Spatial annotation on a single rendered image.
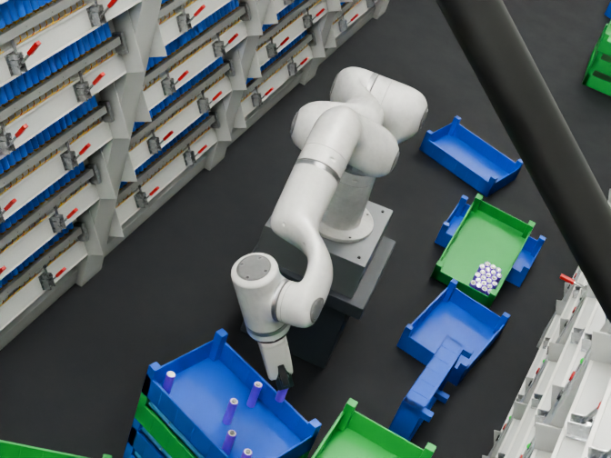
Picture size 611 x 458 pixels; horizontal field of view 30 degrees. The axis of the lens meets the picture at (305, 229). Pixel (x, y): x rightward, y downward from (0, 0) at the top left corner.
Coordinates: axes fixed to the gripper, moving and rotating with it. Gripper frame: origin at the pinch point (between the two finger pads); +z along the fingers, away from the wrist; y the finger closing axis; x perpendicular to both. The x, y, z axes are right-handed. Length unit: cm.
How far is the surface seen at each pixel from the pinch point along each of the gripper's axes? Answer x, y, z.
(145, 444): -30.5, -5.1, 15.3
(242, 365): -7.1, -12.5, 8.9
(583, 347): 49, 28, -20
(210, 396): -15.0, -7.6, 9.4
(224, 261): -5, -91, 59
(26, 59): -29, -45, -55
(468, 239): 70, -97, 86
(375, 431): 15.1, 4.9, 20.1
